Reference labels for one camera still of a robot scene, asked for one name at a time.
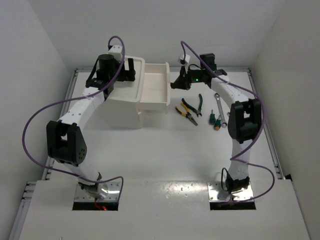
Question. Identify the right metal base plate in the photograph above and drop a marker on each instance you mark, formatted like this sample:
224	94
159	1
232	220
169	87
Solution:
216	194

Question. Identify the white drawer cabinet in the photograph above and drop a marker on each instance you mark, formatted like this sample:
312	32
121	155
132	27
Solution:
121	109

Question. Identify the yellow handled pliers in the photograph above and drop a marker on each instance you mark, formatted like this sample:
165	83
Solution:
186	113

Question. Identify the small green screwdriver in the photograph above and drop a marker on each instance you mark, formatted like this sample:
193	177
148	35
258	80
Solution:
212	118

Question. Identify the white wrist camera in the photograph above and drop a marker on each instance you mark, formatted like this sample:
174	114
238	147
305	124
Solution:
116	51
184	59

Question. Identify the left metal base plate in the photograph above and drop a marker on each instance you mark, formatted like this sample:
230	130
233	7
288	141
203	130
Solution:
110	190

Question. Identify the metal base plate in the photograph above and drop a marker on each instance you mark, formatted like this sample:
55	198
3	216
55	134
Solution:
216	194
110	190

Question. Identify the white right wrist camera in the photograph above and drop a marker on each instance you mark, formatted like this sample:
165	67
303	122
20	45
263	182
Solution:
184	59

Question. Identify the large ratchet wrench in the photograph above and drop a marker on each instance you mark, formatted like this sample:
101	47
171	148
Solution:
220	109

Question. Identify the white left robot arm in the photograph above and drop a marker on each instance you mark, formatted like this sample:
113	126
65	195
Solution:
65	141

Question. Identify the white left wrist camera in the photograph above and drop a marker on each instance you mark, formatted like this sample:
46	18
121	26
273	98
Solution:
116	51

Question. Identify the green orange screwdriver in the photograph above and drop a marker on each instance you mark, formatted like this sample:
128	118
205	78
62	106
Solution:
218	123

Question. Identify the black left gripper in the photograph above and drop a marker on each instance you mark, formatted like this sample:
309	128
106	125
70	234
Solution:
127	76

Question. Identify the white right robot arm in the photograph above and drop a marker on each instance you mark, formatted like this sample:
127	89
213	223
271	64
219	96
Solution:
245	121

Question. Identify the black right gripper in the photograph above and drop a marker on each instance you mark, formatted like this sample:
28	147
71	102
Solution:
183	81

